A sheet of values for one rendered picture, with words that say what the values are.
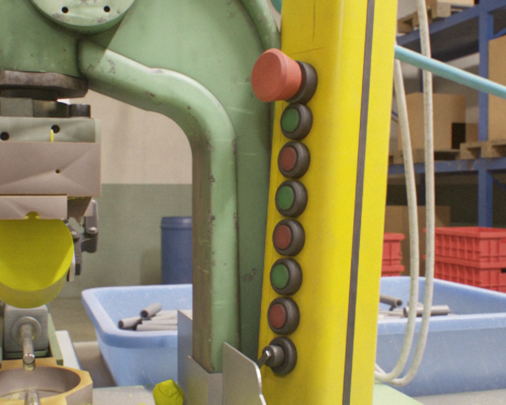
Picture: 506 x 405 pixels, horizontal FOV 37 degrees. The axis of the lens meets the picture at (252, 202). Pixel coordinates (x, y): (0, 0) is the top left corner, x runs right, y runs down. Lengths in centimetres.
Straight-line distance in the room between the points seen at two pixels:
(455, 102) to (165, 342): 770
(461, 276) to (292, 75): 393
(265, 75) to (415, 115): 759
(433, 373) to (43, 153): 57
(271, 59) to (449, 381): 51
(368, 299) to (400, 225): 779
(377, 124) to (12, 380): 37
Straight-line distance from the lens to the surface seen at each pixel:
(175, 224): 752
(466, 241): 439
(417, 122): 813
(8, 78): 57
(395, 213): 847
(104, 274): 891
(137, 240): 893
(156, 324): 106
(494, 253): 435
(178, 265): 754
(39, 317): 85
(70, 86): 58
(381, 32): 61
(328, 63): 58
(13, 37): 57
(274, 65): 56
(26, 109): 57
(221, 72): 62
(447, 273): 457
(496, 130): 694
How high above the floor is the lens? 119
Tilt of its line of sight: 1 degrees down
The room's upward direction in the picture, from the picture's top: straight up
